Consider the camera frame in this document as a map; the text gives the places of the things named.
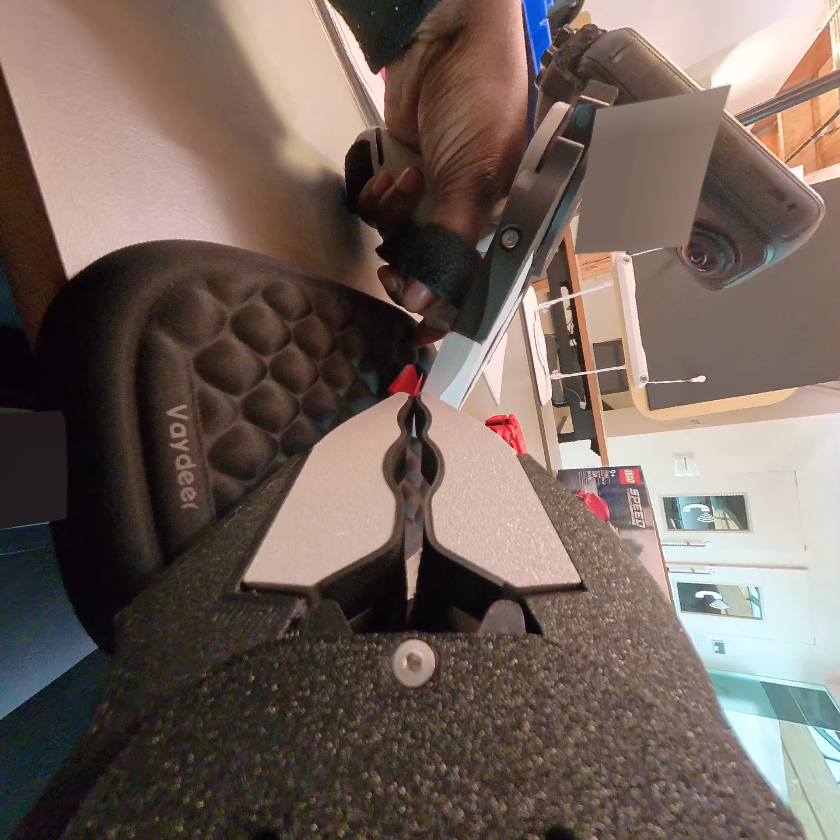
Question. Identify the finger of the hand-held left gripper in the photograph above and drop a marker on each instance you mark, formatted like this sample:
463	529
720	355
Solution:
459	367

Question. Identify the black lego set box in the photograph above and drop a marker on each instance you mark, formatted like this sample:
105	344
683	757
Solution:
623	505

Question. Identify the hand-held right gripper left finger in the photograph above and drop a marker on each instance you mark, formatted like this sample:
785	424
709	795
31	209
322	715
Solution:
328	512

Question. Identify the blue storage bin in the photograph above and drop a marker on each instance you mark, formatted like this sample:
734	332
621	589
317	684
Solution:
539	33

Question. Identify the black padded wrist rest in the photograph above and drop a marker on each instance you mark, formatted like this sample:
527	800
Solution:
262	341

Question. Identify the red lego car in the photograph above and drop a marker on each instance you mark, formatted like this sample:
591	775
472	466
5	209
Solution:
506	433

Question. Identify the small red lego brick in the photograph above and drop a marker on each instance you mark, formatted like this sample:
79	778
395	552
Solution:
407	382

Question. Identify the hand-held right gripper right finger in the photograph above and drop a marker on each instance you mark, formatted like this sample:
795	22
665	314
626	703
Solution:
499	518

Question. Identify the white door with window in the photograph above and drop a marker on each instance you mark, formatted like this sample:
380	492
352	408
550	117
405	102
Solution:
705	512
722	600

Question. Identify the person's left hand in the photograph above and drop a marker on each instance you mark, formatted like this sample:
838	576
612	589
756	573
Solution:
459	118

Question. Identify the black board with wooden frame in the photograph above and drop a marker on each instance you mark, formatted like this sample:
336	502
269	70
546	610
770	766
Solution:
735	328

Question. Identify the desk with black legs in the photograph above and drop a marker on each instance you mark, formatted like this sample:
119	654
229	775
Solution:
577	367

